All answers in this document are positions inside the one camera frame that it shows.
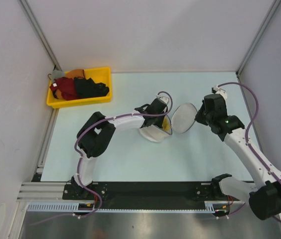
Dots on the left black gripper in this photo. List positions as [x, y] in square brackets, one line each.
[160, 124]

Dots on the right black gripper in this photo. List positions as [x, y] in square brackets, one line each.
[198, 117]

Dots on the yellow bra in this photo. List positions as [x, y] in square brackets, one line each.
[166, 124]

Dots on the white mesh laundry bag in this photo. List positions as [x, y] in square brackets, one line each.
[181, 121]

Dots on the black garment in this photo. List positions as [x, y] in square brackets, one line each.
[87, 88]

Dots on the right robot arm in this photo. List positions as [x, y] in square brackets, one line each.
[264, 198]

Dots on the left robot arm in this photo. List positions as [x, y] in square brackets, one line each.
[94, 137]

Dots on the yellow plastic bin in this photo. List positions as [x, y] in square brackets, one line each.
[99, 75]

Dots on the orange garment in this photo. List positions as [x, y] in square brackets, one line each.
[75, 73]

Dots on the dark red garment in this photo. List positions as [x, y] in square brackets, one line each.
[64, 89]

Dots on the grey garment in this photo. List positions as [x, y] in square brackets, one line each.
[56, 74]

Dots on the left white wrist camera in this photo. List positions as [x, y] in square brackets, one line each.
[163, 99]

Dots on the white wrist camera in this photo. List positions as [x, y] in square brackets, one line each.
[217, 90]
[163, 99]

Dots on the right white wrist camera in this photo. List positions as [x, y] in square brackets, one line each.
[217, 90]

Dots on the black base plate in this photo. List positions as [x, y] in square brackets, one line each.
[157, 192]

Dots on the white slotted cable duct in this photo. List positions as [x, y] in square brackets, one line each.
[87, 207]

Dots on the right aluminium frame post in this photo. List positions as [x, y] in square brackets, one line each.
[260, 33]

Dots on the aluminium frame post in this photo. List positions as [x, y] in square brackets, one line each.
[260, 33]
[29, 14]

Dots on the left aluminium frame post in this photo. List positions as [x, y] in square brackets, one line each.
[29, 14]

